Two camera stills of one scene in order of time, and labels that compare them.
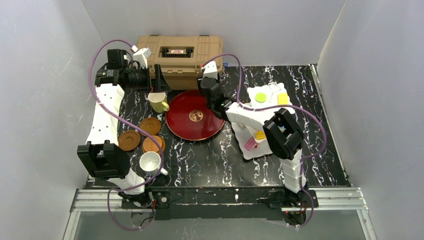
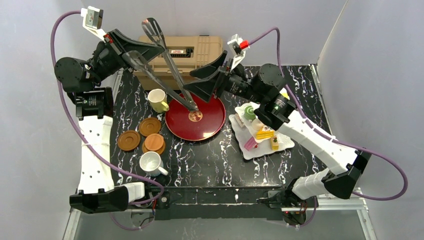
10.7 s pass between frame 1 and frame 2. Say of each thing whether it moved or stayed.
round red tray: stayed
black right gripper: moved
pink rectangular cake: stayed
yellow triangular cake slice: stayed
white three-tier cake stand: stayed
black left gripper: moved
